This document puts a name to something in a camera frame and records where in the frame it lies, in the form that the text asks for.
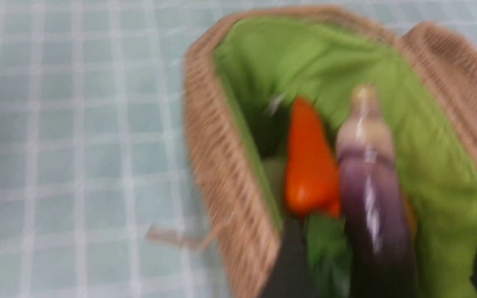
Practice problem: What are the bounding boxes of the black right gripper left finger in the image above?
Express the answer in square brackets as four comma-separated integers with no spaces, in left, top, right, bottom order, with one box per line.
[259,217,318,298]

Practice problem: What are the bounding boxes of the purple toy eggplant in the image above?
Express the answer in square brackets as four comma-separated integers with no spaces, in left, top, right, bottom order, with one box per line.
[335,84,418,298]

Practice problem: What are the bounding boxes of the red toy carrot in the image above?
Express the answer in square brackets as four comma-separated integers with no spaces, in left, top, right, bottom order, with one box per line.
[283,96,353,298]

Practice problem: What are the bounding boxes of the woven wicker basket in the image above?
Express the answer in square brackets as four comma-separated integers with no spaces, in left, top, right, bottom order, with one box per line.
[145,5,477,298]

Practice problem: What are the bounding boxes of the green checkered tablecloth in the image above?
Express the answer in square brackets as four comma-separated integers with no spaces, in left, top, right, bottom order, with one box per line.
[0,0,477,298]

